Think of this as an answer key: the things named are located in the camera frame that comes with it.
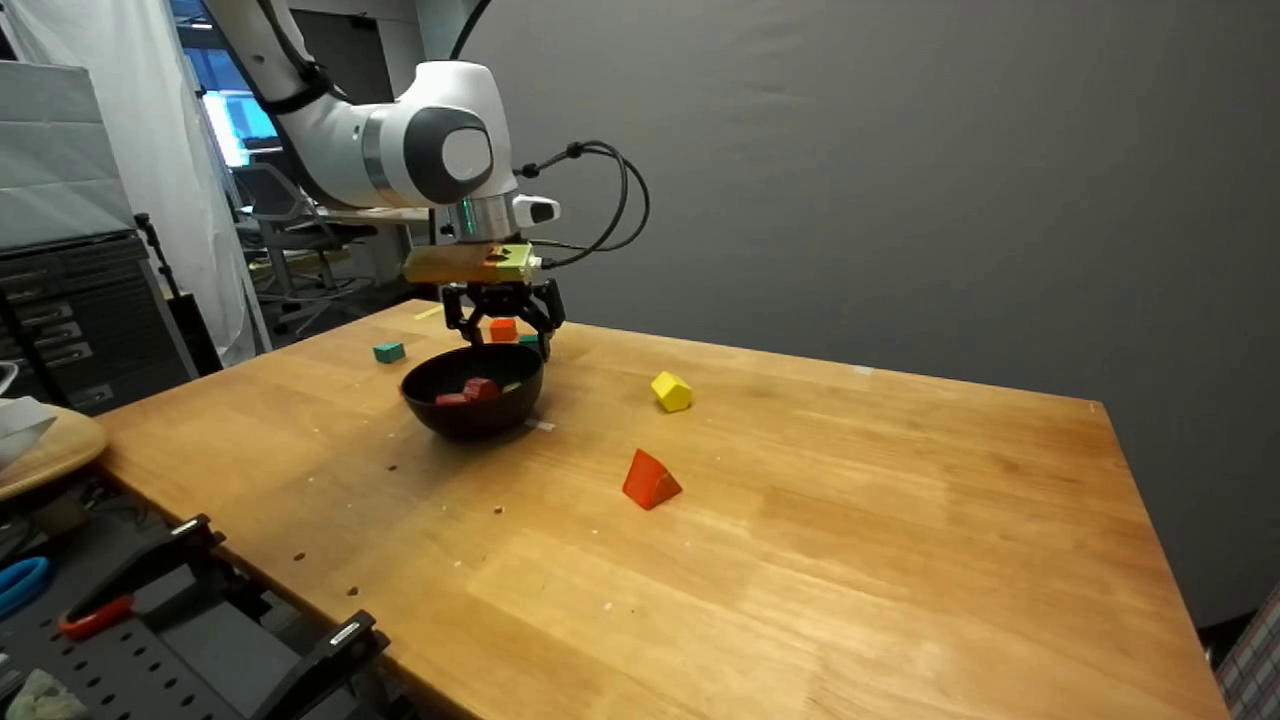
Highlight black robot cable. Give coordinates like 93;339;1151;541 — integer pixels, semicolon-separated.
511;137;657;271

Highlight red cube block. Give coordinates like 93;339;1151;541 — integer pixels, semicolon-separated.
488;315;518;345

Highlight black perforated tool board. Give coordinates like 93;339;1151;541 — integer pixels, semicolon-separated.
0;477;402;720

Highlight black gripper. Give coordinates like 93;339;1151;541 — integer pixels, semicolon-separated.
440;282;563;348

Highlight black equipment rack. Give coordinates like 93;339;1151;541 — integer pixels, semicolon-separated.
0;234;194;415

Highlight black bowl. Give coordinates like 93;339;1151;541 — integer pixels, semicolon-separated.
400;345;545;439

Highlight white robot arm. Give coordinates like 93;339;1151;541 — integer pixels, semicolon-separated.
204;0;563;348

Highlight wrist camera on wooden mount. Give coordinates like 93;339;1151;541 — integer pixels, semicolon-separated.
402;243;540;283

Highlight red triangular prism block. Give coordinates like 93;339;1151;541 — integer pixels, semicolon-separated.
621;447;679;510

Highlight blue handled tool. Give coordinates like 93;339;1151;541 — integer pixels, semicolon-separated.
0;555;52;617

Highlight round wooden side board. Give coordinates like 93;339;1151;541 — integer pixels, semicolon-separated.
0;408;109;502

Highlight orange handled clamp upper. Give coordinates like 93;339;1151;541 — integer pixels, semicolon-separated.
55;517;222;642

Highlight yellow block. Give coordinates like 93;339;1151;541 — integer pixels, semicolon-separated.
650;373;692;413

